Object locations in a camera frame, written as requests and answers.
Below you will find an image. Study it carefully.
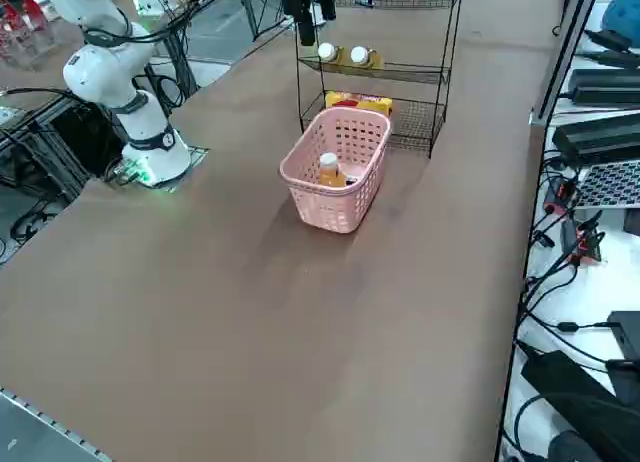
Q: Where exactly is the yellow juice bottle white cap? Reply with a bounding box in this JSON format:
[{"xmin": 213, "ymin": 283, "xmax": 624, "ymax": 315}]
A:
[
  {"xmin": 349, "ymin": 44, "xmax": 386, "ymax": 70},
  {"xmin": 318, "ymin": 152, "xmax": 348, "ymax": 189},
  {"xmin": 316, "ymin": 42, "xmax": 347, "ymax": 66}
]

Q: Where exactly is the yellow biscuit packet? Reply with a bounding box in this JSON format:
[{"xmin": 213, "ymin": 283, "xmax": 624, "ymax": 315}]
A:
[{"xmin": 324, "ymin": 90, "xmax": 395, "ymax": 119}]

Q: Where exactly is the pink plastic basket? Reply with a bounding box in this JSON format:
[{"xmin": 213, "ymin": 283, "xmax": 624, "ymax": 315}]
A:
[{"xmin": 278, "ymin": 106, "xmax": 392, "ymax": 235}]

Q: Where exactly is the clear rack with red boxes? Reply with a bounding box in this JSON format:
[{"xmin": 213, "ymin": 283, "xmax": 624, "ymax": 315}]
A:
[{"xmin": 0, "ymin": 0, "xmax": 60, "ymax": 72}]

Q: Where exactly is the black power adapter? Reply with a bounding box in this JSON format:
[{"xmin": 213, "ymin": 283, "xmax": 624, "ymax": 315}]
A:
[
  {"xmin": 551, "ymin": 112, "xmax": 640, "ymax": 167},
  {"xmin": 568, "ymin": 68, "xmax": 640, "ymax": 109}
]

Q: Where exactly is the blue round object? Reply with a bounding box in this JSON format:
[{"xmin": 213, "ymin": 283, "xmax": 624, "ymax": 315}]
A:
[{"xmin": 601, "ymin": 0, "xmax": 640, "ymax": 34}]

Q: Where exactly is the red black electronic device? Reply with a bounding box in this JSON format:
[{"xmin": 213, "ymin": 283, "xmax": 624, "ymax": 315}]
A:
[
  {"xmin": 560, "ymin": 215, "xmax": 607, "ymax": 267},
  {"xmin": 543, "ymin": 174, "xmax": 577, "ymax": 216}
]

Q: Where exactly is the grey perforated plate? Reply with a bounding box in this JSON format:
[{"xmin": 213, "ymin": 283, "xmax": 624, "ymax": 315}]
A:
[{"xmin": 573, "ymin": 158, "xmax": 640, "ymax": 212}]

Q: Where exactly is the black box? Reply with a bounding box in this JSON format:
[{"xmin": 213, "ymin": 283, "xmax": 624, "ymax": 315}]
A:
[{"xmin": 606, "ymin": 309, "xmax": 640, "ymax": 364}]

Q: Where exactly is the black wire shelf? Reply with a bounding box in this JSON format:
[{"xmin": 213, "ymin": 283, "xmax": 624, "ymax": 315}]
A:
[{"xmin": 294, "ymin": 0, "xmax": 464, "ymax": 159}]

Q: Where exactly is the aluminium profile post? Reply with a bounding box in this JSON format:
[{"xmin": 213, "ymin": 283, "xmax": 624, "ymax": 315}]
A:
[{"xmin": 529, "ymin": 0, "xmax": 604, "ymax": 128}]

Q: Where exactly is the black metal frame cart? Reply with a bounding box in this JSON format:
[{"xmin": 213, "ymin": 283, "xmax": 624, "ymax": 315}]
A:
[{"xmin": 0, "ymin": 89, "xmax": 129, "ymax": 203}]

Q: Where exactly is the aluminium edge rail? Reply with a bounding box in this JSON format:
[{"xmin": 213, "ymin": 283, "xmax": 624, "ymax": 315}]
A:
[{"xmin": 0, "ymin": 385, "xmax": 111, "ymax": 462}]

